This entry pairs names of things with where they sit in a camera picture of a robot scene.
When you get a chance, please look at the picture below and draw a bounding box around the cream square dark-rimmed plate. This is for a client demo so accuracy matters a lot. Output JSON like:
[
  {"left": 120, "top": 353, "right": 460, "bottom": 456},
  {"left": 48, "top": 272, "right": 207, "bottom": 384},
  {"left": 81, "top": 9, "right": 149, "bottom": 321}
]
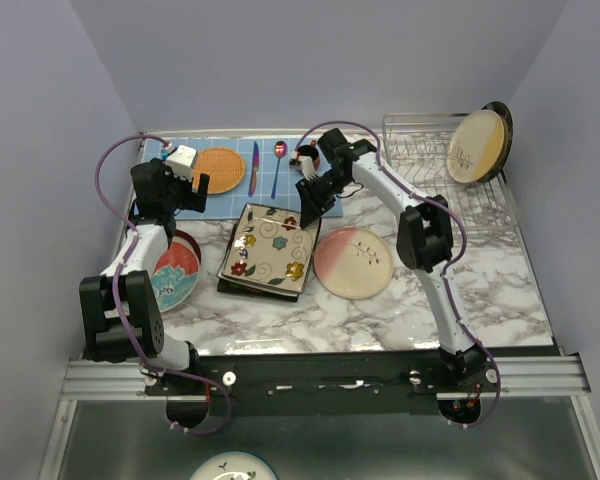
[{"left": 215, "top": 202, "right": 319, "bottom": 297}]

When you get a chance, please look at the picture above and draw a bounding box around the woven wicker round trivet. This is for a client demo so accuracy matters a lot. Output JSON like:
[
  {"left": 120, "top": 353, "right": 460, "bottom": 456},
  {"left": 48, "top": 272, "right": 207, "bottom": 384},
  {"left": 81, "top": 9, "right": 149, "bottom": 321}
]
[{"left": 192, "top": 147, "right": 246, "bottom": 195}]

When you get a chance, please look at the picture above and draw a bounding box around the white floral plate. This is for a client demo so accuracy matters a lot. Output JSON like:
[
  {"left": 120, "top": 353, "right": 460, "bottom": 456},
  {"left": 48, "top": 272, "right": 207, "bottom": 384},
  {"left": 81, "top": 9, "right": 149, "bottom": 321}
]
[{"left": 190, "top": 452, "right": 278, "bottom": 480}]

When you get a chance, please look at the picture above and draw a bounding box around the wire dish rack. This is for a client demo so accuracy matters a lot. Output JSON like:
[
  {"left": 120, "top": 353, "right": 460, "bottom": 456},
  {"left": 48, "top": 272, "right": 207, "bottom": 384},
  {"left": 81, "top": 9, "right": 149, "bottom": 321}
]
[{"left": 382, "top": 113, "right": 516, "bottom": 244}]

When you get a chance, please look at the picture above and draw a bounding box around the orange black mug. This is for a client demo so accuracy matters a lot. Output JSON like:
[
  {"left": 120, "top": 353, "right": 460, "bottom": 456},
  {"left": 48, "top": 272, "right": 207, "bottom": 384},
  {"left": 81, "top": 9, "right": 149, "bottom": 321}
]
[{"left": 295, "top": 140, "right": 321, "bottom": 171}]

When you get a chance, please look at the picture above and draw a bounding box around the beige floral round plate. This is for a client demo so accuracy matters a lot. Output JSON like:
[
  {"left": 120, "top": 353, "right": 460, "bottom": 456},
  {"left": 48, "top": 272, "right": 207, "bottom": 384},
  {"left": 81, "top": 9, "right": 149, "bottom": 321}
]
[{"left": 313, "top": 227, "right": 394, "bottom": 300}]

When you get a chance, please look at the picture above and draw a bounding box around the iridescent knife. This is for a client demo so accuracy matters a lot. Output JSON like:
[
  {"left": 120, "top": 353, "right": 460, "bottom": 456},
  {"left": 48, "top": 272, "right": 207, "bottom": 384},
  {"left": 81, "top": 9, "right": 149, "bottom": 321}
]
[{"left": 248, "top": 141, "right": 260, "bottom": 197}]

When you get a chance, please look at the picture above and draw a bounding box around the yellow round plate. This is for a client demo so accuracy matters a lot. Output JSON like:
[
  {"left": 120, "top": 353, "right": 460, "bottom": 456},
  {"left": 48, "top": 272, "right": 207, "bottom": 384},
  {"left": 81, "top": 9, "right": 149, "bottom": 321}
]
[{"left": 446, "top": 109, "right": 508, "bottom": 184}]

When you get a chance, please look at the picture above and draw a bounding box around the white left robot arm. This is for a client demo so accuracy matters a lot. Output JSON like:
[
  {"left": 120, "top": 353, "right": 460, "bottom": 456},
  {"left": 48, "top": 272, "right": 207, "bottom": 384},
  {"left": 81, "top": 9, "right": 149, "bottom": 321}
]
[{"left": 79, "top": 159, "right": 210, "bottom": 395}]

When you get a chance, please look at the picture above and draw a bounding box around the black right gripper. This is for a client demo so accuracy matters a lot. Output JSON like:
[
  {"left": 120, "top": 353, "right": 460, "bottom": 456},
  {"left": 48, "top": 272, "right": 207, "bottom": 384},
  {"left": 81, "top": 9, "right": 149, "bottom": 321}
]
[{"left": 295, "top": 169, "right": 351, "bottom": 229}]

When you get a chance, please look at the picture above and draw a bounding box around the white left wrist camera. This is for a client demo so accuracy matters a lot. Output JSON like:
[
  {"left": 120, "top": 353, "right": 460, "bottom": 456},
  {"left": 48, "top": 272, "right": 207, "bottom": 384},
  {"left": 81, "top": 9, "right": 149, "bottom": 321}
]
[{"left": 165, "top": 144, "right": 198, "bottom": 183}]

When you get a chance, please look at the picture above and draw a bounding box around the iridescent spoon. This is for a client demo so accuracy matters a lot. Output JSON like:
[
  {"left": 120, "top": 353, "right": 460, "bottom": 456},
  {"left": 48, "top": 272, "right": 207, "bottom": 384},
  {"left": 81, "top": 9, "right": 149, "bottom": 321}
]
[{"left": 270, "top": 140, "right": 288, "bottom": 199}]

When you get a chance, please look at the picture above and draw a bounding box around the dark olive round plate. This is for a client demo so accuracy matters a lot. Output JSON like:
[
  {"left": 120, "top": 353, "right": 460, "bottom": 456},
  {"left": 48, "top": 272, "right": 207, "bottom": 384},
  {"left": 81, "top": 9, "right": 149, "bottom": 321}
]
[{"left": 479, "top": 101, "right": 513, "bottom": 183}]

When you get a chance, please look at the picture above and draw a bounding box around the red rimmed round plate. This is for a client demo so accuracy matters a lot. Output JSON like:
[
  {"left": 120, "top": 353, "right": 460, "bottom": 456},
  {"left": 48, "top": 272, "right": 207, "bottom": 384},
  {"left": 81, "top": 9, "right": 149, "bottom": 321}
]
[{"left": 175, "top": 230, "right": 202, "bottom": 264}]

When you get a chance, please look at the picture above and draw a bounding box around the black teal square plate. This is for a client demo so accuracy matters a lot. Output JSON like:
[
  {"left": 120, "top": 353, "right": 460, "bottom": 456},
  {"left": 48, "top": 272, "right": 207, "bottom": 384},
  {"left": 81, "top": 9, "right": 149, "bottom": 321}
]
[{"left": 217, "top": 279, "right": 298, "bottom": 303}]

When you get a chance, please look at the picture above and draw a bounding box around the blue grid placemat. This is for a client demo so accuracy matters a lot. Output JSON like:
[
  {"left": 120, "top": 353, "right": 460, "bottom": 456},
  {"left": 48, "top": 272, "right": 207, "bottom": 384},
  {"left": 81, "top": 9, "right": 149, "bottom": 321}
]
[{"left": 127, "top": 137, "right": 345, "bottom": 221}]

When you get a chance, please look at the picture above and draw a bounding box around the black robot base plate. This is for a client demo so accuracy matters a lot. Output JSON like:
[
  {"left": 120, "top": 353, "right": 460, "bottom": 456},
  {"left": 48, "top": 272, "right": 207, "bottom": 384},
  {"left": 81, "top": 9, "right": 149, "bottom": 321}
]
[{"left": 145, "top": 347, "right": 501, "bottom": 424}]

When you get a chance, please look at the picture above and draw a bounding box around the aluminium frame rail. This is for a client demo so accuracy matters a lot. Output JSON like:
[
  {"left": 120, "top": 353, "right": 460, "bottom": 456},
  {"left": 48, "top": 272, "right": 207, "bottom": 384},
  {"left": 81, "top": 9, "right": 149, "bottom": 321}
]
[{"left": 60, "top": 356, "right": 591, "bottom": 401}]

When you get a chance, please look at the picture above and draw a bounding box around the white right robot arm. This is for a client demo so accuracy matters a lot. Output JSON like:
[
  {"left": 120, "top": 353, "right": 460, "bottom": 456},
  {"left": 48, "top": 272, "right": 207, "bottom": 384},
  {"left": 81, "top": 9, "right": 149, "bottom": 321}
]
[{"left": 296, "top": 128, "right": 501, "bottom": 392}]

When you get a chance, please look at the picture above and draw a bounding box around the white red rimmed plate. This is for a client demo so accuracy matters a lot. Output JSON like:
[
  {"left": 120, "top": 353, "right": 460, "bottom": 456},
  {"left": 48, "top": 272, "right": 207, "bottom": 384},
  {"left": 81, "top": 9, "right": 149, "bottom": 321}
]
[{"left": 151, "top": 242, "right": 200, "bottom": 313}]

